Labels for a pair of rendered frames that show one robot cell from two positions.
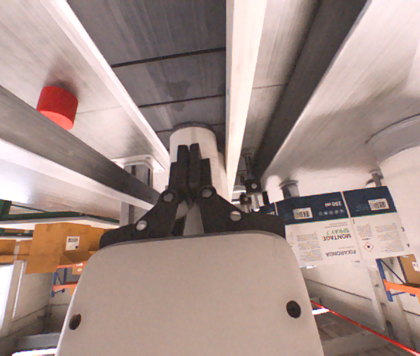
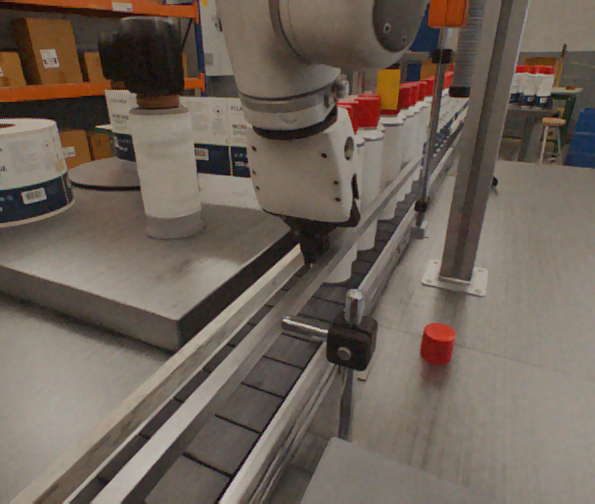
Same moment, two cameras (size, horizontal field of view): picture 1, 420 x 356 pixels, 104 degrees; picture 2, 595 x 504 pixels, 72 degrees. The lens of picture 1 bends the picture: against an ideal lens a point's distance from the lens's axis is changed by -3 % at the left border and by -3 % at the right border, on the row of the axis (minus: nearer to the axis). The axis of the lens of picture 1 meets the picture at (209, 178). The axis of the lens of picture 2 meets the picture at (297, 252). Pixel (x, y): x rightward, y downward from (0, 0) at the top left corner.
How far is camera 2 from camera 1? 0.35 m
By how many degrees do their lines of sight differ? 27
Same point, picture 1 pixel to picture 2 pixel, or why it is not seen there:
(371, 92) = (202, 263)
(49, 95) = (430, 352)
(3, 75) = (457, 382)
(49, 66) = (409, 368)
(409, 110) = (177, 244)
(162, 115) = (335, 295)
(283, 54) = not seen: hidden behind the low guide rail
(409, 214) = (190, 165)
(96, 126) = not seen: hidden behind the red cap
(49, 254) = not seen: outside the picture
